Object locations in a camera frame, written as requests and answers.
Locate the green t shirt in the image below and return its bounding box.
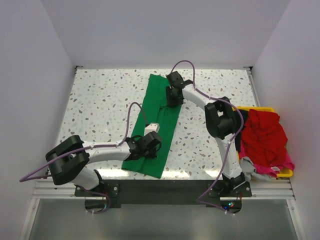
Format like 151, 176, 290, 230
121, 74, 181, 179

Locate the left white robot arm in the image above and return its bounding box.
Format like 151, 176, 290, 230
45, 131, 162, 196

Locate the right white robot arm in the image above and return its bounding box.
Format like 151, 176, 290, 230
166, 71, 246, 197

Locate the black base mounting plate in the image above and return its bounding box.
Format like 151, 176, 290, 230
74, 179, 253, 213

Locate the white grey t shirt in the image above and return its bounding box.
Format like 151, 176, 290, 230
239, 156, 275, 182

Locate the red t shirt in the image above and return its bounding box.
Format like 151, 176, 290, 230
241, 109, 288, 168

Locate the yellow plastic bin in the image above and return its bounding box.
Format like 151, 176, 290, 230
236, 106, 294, 179

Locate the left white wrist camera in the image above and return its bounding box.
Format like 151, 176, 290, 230
144, 123, 160, 135

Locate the aluminium frame rail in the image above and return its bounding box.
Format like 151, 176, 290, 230
31, 179, 295, 200

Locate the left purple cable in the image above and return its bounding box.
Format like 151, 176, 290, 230
19, 101, 148, 215

